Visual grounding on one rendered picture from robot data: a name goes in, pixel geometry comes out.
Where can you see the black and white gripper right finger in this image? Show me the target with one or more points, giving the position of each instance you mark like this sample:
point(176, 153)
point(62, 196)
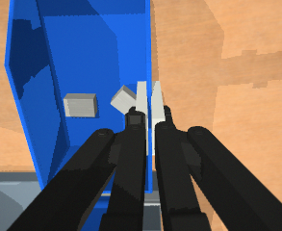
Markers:
point(240, 199)

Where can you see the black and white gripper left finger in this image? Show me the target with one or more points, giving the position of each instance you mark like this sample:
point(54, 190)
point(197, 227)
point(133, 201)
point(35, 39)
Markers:
point(68, 199)

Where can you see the blue open-front bin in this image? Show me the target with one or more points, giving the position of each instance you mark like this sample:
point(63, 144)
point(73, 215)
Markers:
point(56, 47)
point(93, 221)

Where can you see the grey metal block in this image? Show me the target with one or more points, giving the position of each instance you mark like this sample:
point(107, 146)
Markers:
point(124, 99)
point(80, 104)

